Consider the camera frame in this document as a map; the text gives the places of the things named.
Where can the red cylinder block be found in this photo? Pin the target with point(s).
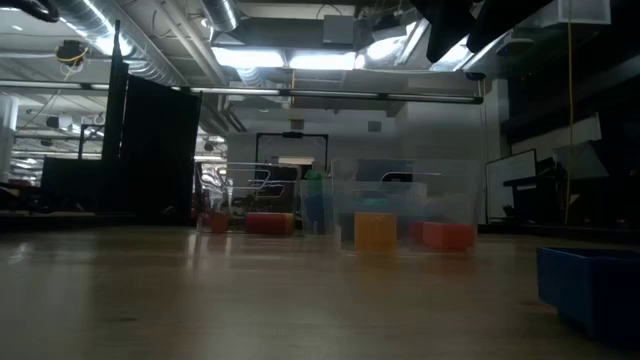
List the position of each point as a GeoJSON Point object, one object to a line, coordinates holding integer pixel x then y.
{"type": "Point", "coordinates": [267, 223]}

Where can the small orange-yellow block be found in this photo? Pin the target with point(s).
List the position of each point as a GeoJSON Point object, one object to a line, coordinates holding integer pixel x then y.
{"type": "Point", "coordinates": [376, 232]}

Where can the ceiling light panel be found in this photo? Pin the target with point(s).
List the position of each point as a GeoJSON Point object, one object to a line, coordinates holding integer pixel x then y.
{"type": "Point", "coordinates": [255, 60]}
{"type": "Point", "coordinates": [322, 61]}

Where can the wide clear plastic bin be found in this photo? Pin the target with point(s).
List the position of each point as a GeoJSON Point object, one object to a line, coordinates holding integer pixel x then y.
{"type": "Point", "coordinates": [320, 187]}

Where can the dark desk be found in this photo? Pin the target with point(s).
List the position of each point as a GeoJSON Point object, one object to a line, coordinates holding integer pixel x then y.
{"type": "Point", "coordinates": [530, 200]}

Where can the silver ventilation duct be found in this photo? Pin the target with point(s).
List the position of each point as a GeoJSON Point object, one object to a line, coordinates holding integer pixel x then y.
{"type": "Point", "coordinates": [90, 20]}
{"type": "Point", "coordinates": [220, 12]}

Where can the small blue block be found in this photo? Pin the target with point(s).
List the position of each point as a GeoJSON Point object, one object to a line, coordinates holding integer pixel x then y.
{"type": "Point", "coordinates": [590, 290]}

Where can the small red block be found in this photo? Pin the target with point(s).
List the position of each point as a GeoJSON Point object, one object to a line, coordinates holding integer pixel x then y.
{"type": "Point", "coordinates": [416, 231]}

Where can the medium blue block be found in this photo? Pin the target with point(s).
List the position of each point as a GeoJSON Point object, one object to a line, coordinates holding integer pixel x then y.
{"type": "Point", "coordinates": [372, 205]}
{"type": "Point", "coordinates": [317, 215]}

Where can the horizontal metal pipe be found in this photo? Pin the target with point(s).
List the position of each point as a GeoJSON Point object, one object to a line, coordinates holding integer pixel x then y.
{"type": "Point", "coordinates": [325, 93]}

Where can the black partition panel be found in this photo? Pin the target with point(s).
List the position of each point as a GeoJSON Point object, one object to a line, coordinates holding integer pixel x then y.
{"type": "Point", "coordinates": [160, 150]}

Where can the whiteboard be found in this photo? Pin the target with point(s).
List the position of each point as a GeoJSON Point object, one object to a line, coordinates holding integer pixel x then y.
{"type": "Point", "coordinates": [510, 185]}

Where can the grey slanted box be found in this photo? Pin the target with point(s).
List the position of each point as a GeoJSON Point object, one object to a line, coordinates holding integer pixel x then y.
{"type": "Point", "coordinates": [580, 160]}

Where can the black low cabinet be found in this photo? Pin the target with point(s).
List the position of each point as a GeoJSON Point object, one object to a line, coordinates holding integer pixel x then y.
{"type": "Point", "coordinates": [70, 185]}

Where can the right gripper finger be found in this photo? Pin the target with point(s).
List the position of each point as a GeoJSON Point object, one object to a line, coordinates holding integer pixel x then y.
{"type": "Point", "coordinates": [450, 25]}
{"type": "Point", "coordinates": [500, 20]}

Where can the small red-orange block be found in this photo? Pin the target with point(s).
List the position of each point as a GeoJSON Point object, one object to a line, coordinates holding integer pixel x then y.
{"type": "Point", "coordinates": [450, 236]}

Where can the white ceiling duct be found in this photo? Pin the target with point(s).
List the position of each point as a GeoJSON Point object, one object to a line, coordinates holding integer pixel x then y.
{"type": "Point", "coordinates": [575, 12]}

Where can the grey ceiling box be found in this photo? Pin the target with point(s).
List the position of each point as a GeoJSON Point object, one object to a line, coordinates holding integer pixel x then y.
{"type": "Point", "coordinates": [339, 30]}

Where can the small clear plastic bin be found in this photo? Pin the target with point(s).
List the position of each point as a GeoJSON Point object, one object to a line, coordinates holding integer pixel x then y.
{"type": "Point", "coordinates": [450, 190]}

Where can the black gantry frame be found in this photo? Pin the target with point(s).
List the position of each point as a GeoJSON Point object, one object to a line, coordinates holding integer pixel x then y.
{"type": "Point", "coordinates": [292, 135]}

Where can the white column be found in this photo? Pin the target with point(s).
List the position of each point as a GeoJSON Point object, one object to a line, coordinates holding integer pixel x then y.
{"type": "Point", "coordinates": [7, 140]}

